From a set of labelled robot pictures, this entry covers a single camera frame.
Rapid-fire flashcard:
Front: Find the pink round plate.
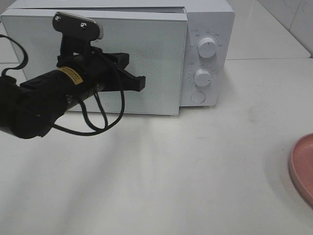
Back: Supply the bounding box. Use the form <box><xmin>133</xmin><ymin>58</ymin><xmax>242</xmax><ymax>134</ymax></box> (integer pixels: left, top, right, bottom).
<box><xmin>289</xmin><ymin>133</ymin><xmax>313</xmax><ymax>208</ymax></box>

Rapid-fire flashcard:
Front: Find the round white door button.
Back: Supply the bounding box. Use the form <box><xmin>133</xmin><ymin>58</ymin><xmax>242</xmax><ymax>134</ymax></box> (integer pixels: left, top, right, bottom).
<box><xmin>191</xmin><ymin>92</ymin><xmax>206</xmax><ymax>104</ymax></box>

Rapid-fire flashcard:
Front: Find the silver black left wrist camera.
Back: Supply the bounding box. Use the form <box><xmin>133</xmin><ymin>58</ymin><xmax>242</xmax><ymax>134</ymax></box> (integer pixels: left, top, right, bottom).
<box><xmin>52</xmin><ymin>11</ymin><xmax>103</xmax><ymax>60</ymax></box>

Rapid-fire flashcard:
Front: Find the white microwave door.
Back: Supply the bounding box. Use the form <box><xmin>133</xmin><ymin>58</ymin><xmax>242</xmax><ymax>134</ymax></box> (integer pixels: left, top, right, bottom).
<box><xmin>1</xmin><ymin>8</ymin><xmax>187</xmax><ymax>115</ymax></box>

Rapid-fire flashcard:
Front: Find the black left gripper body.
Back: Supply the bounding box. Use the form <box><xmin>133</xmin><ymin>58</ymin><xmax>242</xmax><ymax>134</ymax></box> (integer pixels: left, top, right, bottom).
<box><xmin>19</xmin><ymin>46</ymin><xmax>130</xmax><ymax>111</ymax></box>

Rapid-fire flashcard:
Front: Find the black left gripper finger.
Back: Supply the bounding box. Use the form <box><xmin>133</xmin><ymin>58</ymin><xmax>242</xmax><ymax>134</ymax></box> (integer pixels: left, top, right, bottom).
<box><xmin>101</xmin><ymin>68</ymin><xmax>146</xmax><ymax>92</ymax></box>

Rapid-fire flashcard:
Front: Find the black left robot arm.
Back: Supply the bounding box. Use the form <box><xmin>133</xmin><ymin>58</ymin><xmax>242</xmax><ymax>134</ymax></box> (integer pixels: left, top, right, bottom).
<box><xmin>0</xmin><ymin>48</ymin><xmax>146</xmax><ymax>139</ymax></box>

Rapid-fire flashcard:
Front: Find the white microwave oven body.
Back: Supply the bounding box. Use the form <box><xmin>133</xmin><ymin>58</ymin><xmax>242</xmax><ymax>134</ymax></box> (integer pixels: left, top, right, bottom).
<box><xmin>5</xmin><ymin>0</ymin><xmax>235</xmax><ymax>107</ymax></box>

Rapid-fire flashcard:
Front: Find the upper white power knob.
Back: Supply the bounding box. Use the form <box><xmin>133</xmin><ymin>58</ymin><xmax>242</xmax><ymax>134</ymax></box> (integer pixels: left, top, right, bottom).
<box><xmin>197</xmin><ymin>35</ymin><xmax>217</xmax><ymax>58</ymax></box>

